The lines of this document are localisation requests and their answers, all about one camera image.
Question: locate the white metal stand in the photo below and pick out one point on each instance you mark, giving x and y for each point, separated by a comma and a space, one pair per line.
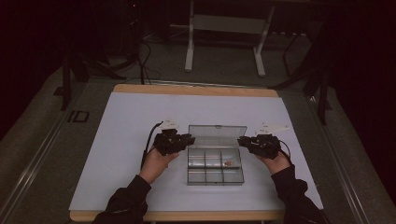
229, 25

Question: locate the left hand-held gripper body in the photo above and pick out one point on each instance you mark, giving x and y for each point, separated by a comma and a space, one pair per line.
169, 141

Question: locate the light blue table mat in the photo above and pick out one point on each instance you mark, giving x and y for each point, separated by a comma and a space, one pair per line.
124, 124

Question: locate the black metal stand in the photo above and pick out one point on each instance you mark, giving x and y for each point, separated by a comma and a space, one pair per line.
322, 99
66, 81

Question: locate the person's right hand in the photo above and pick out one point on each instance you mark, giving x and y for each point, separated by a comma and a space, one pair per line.
275, 163

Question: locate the person's left hand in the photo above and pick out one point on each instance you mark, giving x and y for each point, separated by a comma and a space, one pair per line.
157, 166

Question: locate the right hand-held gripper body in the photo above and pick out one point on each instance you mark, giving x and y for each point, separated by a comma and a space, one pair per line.
266, 144

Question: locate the small brown metal piece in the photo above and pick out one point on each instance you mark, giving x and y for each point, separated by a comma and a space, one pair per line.
228, 162

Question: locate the clear plastic compartment box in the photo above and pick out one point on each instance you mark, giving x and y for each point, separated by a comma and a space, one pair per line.
214, 161

